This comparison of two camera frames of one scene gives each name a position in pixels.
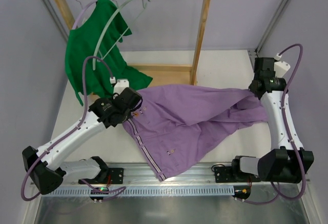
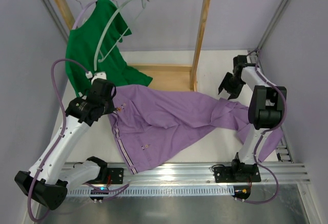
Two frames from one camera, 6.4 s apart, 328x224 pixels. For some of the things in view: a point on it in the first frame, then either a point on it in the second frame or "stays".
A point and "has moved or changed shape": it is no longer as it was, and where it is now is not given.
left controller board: [99, 188] stays
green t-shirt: [83, 41] stays
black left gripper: [135, 103] -> [108, 107]
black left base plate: [107, 176] stays
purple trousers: [175, 122] has moved or changed shape
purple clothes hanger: [83, 8] stays
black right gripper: [255, 88] -> [233, 82]
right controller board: [242, 192] stays
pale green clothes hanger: [104, 23] stays
